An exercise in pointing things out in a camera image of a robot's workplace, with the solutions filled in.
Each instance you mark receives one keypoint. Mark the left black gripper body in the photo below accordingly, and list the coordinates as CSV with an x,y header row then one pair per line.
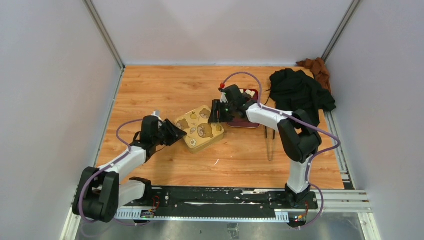
x,y
155,139

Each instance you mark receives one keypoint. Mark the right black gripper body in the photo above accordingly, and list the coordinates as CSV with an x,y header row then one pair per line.
x,y
229,113

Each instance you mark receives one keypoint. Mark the red chocolate tray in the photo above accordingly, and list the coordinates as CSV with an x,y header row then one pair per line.
x,y
245,123

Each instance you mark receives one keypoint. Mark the silver tin lid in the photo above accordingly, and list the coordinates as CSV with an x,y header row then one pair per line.
x,y
200,134

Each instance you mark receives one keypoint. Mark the metal tongs black tips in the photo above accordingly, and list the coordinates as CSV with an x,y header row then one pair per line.
x,y
270,136

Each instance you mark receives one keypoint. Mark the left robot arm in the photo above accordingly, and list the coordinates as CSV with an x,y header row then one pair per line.
x,y
100,193

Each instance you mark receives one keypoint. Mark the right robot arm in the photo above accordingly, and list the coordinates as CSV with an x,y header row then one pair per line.
x,y
300,140

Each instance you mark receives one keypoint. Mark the black cloth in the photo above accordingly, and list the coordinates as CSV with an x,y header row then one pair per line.
x,y
294,90

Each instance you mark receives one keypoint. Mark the brown cloth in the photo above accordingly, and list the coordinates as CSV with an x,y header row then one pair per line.
x,y
319,71

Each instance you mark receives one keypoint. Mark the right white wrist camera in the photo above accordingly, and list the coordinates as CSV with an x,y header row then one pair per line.
x,y
225,93

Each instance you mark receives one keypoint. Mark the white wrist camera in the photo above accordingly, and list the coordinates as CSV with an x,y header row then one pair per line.
x,y
225,93
157,113

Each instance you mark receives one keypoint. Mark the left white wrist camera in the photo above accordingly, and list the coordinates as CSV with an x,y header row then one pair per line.
x,y
157,113

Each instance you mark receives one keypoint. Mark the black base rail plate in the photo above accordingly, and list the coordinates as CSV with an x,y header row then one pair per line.
x,y
219,204

